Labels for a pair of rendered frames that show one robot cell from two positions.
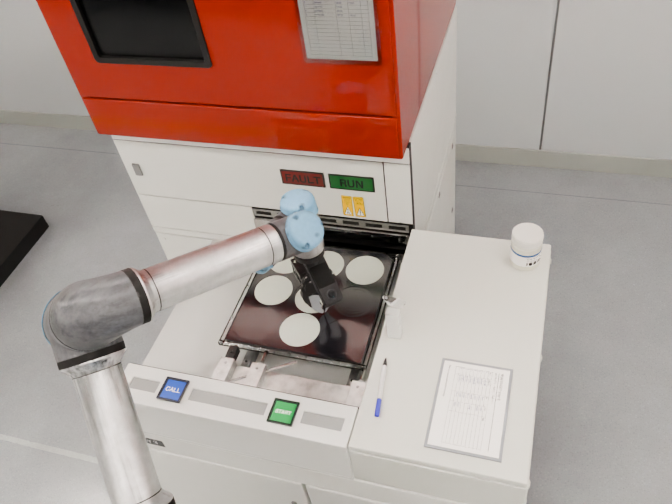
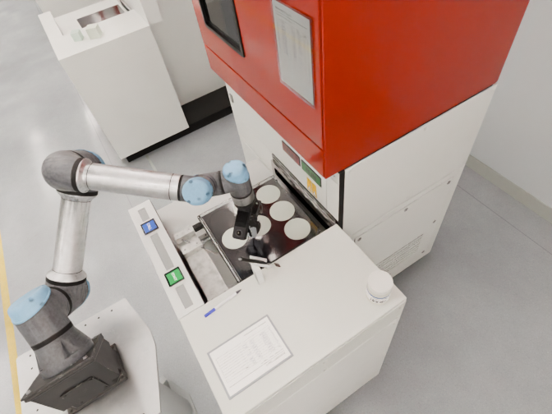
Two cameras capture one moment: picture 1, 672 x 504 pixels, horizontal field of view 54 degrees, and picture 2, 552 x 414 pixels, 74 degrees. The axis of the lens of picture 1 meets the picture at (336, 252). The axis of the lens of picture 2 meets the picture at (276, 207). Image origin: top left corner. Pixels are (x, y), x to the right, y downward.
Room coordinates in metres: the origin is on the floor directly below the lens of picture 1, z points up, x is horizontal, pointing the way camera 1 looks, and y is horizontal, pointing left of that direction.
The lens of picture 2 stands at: (0.52, -0.56, 2.05)
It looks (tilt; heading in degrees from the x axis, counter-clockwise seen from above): 51 degrees down; 43
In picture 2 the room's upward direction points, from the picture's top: 11 degrees counter-clockwise
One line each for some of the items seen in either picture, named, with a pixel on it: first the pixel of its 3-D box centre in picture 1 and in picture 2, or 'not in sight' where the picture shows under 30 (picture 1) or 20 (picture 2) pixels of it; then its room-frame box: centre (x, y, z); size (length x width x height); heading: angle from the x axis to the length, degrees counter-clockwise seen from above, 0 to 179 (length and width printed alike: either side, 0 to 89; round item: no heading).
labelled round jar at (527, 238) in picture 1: (526, 247); (379, 287); (1.03, -0.44, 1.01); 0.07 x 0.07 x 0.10
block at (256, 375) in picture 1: (254, 380); (191, 248); (0.87, 0.24, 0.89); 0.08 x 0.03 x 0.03; 156
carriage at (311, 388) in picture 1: (287, 393); (202, 266); (0.84, 0.17, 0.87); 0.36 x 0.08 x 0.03; 66
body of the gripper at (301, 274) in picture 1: (310, 264); (247, 208); (1.05, 0.06, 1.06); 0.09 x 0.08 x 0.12; 18
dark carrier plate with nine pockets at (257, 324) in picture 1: (313, 296); (259, 224); (1.09, 0.08, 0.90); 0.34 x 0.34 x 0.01; 66
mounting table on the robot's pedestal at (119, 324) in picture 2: not in sight; (100, 383); (0.34, 0.24, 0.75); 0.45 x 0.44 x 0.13; 155
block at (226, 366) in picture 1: (222, 374); (184, 234); (0.90, 0.31, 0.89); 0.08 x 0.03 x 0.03; 156
